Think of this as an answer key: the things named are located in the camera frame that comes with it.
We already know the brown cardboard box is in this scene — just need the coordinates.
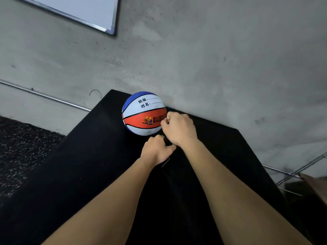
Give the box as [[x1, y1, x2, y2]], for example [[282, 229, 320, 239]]
[[297, 172, 327, 207]]

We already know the grey metal wall pipe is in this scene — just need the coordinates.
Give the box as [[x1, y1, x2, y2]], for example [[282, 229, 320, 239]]
[[0, 79, 92, 112], [262, 164, 302, 179]]

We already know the person's left forearm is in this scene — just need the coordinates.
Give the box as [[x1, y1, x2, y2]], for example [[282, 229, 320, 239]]
[[42, 158, 155, 245]]

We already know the black table cloth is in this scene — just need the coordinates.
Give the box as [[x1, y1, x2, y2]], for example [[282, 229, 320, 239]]
[[0, 89, 308, 245]]

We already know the person's right hand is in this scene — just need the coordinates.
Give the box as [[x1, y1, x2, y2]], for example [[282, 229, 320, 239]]
[[160, 111, 199, 149]]

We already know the person's right forearm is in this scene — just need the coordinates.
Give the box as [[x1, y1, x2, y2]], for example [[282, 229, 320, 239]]
[[182, 138, 313, 245]]

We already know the grey metal rail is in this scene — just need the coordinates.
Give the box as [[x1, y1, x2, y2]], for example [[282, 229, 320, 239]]
[[276, 152, 327, 186]]

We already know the person's left hand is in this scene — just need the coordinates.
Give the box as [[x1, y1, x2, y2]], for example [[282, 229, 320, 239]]
[[140, 135, 177, 168]]

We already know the red white blue basketball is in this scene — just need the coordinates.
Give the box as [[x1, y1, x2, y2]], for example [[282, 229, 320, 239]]
[[122, 91, 168, 136]]

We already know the white board with metal frame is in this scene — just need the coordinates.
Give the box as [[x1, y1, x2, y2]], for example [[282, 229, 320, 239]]
[[15, 0, 121, 36]]

